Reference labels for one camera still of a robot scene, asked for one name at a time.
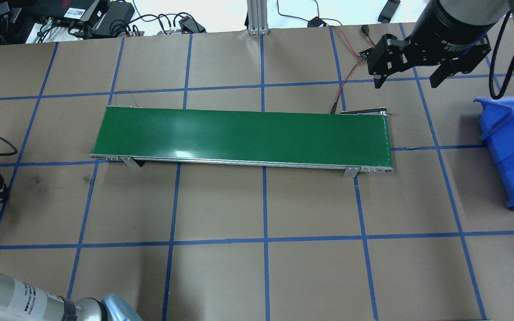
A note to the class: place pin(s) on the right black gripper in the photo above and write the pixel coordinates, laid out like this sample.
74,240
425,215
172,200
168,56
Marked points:
451,27

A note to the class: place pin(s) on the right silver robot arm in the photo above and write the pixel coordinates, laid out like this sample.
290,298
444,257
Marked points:
452,35

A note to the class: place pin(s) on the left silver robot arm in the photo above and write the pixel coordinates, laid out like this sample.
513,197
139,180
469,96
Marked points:
42,223

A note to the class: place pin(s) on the green conveyor belt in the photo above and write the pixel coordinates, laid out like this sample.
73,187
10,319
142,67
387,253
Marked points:
352,143

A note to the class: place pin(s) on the black power adapter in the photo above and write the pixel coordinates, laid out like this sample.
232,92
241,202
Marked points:
189,26

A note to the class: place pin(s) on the aluminium profile post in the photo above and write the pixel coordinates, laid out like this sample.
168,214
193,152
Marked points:
257,20

